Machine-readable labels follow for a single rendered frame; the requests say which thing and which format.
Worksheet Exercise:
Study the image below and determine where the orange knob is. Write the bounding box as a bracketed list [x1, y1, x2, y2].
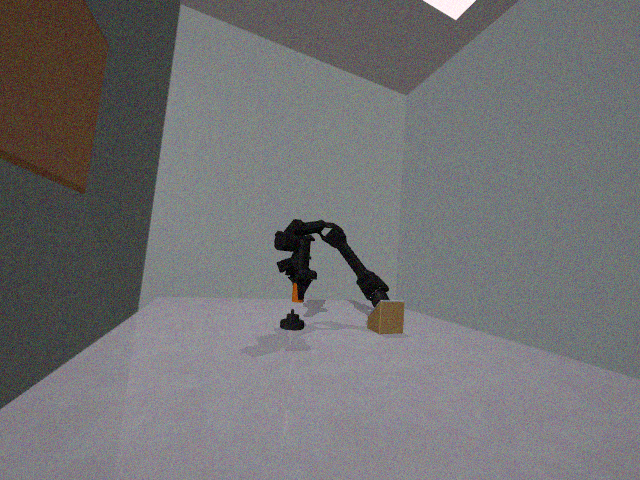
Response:
[292, 283, 304, 303]

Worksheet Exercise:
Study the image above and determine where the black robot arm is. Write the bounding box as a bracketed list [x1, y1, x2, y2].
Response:
[274, 219, 390, 307]

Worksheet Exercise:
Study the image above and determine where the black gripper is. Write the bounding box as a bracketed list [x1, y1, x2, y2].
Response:
[285, 252, 317, 300]

